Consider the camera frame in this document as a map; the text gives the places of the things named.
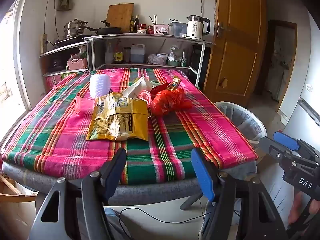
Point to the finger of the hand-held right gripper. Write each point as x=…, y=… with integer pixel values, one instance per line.
x=286, y=140
x=275, y=152

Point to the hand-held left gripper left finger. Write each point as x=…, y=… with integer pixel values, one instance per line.
x=117, y=170

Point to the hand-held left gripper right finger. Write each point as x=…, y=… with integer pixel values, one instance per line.
x=202, y=175

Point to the white plastic bin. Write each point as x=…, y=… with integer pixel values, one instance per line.
x=263, y=127

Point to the clear plastic bin liner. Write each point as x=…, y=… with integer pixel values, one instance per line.
x=240, y=122

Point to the yellow snack bag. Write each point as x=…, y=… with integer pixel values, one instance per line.
x=120, y=122

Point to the pink translucent plastic bag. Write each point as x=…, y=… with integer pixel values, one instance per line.
x=83, y=105

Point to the red snack wrapper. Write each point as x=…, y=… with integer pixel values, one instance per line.
x=145, y=97

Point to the red plastic bag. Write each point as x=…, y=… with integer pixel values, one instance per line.
x=167, y=102

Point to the beige paper bag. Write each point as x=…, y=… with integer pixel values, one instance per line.
x=138, y=86

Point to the gold candy wrapper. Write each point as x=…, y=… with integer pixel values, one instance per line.
x=174, y=83

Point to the green snack wrapper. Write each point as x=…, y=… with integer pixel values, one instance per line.
x=157, y=82

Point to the person's right hand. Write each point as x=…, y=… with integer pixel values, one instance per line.
x=296, y=207

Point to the white refrigerator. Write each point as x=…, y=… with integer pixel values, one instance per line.
x=307, y=110

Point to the grey padded table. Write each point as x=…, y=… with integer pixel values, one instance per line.
x=150, y=190

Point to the pink green plaid blanket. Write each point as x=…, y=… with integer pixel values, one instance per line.
x=62, y=135

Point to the dark wooden doorframe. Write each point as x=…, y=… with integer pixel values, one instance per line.
x=293, y=67

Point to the brown wooden door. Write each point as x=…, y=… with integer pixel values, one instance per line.
x=235, y=55

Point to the pink cardboard carton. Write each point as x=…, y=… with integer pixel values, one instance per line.
x=56, y=81

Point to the pink woven basket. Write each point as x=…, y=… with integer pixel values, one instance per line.
x=77, y=63

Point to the yellow label oil bottle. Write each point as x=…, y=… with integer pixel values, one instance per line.
x=118, y=56

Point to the clear plastic bottle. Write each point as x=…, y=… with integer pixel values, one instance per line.
x=109, y=55

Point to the dark glass jar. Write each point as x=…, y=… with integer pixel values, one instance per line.
x=127, y=55

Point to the crumpled clear plastic bag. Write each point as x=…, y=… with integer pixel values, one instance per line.
x=152, y=60

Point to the green white packet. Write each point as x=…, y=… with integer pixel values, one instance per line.
x=183, y=60

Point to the plastic jug with dark liquid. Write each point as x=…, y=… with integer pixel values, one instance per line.
x=137, y=55

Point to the white plastic tub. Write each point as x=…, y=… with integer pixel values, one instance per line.
x=162, y=58

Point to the black cooking pot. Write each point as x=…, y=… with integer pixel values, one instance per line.
x=55, y=63

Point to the white snack packet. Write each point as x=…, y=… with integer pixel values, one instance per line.
x=175, y=52

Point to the low white shelf unit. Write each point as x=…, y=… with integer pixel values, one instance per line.
x=62, y=48

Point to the tall white shelf unit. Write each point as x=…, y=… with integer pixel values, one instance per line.
x=140, y=37

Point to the black induction cooker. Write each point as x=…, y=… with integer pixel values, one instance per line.
x=67, y=40

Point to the black frying pan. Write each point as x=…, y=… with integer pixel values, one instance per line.
x=107, y=30

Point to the red sauce jar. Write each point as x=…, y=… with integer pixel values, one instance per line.
x=143, y=28

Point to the white electric kettle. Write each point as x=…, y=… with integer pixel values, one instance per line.
x=195, y=28

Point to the yellow-green glass bottle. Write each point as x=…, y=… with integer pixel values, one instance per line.
x=131, y=26

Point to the white power strip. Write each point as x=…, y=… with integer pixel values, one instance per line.
x=43, y=43

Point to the dark oil bottle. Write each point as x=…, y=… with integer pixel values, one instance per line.
x=136, y=25

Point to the pink utensil basket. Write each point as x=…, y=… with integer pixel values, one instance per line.
x=160, y=29

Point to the steel steamer pot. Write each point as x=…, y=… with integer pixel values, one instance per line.
x=73, y=28

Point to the clear plastic lidded container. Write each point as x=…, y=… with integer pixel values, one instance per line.
x=178, y=28

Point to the wooden cutting board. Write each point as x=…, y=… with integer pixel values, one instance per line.
x=120, y=17

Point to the wooden frame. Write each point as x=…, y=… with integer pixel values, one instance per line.
x=15, y=192

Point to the white window frame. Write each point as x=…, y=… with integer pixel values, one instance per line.
x=21, y=67

